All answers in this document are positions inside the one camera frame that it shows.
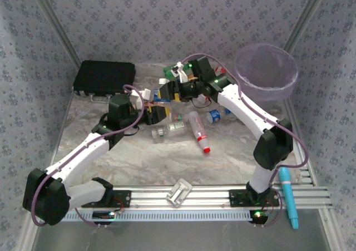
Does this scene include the crushed copper-coloured bottle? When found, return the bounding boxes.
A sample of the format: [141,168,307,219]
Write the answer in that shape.
[144,100,167,110]

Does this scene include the clear bottle red white label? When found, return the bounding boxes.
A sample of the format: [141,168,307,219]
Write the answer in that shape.
[197,94,214,105]

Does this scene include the green plastic bottle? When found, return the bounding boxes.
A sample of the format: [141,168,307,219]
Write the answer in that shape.
[162,63,181,78]

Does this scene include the clear bottle green label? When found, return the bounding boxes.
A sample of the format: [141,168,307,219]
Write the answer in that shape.
[151,121,187,142]
[169,111,190,123]

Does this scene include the clear bottle blue label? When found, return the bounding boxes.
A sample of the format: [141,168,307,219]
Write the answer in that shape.
[205,108,232,125]

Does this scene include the clear bottle red cap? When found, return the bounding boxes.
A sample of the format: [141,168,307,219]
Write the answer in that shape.
[187,111,211,154]

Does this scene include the translucent purple plastic bin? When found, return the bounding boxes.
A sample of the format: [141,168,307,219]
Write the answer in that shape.
[233,42,300,111]

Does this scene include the black hard case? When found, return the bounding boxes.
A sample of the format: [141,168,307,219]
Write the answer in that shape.
[72,60,137,104]

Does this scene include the small black circuit board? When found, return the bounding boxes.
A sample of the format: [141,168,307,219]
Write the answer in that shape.
[92,210,116,226]
[249,209,269,226]

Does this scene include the turquoise pen-shaped tool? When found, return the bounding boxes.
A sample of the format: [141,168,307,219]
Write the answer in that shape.
[279,166,300,230]

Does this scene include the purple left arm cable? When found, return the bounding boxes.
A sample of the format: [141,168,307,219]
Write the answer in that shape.
[31,84,146,227]

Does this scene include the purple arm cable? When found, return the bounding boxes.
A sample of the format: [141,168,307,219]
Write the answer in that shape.
[182,53,310,228]
[31,84,146,227]

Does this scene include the aluminium side rail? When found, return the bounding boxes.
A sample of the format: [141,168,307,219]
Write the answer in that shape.
[282,99,317,186]
[50,91,75,165]

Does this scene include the white plastic bracket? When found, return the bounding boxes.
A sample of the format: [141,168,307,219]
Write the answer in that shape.
[166,178,193,208]

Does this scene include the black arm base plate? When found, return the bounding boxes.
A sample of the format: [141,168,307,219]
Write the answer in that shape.
[228,189,280,208]
[81,189,132,209]

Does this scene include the aluminium mounting rail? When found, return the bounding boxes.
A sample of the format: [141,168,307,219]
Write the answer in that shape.
[80,184,334,210]

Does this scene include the white slotted cable duct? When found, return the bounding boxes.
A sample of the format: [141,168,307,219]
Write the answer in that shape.
[60,208,258,223]

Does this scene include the aluminium corner post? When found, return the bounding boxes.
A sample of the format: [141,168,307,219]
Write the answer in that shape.
[283,0,332,51]
[29,0,82,68]

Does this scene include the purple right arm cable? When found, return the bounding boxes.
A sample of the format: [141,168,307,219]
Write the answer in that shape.
[182,53,310,228]

